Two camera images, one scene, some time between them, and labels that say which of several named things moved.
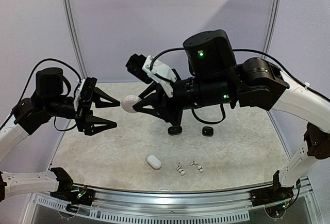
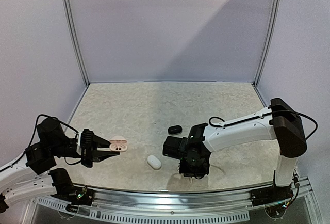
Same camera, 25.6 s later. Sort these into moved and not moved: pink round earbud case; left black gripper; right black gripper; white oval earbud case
Moved: pink round earbud case; right black gripper; left black gripper
Not moved: white oval earbud case
